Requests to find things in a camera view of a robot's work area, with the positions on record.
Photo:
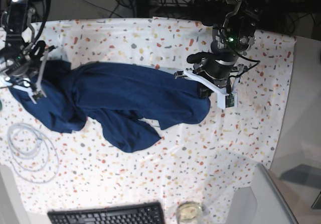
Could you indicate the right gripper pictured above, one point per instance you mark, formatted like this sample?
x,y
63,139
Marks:
x,y
24,60

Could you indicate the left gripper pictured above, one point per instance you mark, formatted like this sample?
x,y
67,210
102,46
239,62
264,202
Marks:
x,y
214,67

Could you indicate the dark blue t-shirt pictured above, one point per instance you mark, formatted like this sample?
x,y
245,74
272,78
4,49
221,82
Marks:
x,y
121,97

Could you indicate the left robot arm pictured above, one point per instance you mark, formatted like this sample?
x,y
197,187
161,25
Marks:
x,y
233,35

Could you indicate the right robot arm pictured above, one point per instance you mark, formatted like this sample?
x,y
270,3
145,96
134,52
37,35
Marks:
x,y
16,20

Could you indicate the black computer keyboard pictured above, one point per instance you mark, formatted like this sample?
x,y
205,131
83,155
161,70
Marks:
x,y
147,213

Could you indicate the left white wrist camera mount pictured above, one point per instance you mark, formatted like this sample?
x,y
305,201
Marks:
x,y
225,90

